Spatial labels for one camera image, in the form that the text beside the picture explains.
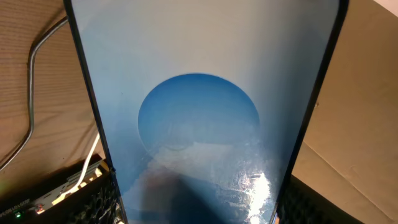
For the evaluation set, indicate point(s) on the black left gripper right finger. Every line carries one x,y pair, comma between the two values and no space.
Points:
300,204

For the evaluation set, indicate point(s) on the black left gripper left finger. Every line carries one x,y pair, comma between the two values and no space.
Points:
99,206

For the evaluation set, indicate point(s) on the blue screen smartphone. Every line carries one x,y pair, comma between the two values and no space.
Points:
202,105

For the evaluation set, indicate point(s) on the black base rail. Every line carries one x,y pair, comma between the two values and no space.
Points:
53,200

